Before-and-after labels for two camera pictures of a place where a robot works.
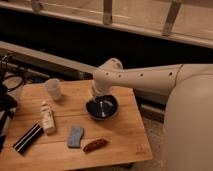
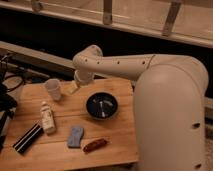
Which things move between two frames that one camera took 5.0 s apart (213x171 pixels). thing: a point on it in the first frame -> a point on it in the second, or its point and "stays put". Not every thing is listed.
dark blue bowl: [102, 107] stays put
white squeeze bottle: [48, 117] stays put
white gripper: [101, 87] -> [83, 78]
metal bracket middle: [107, 12] stays put
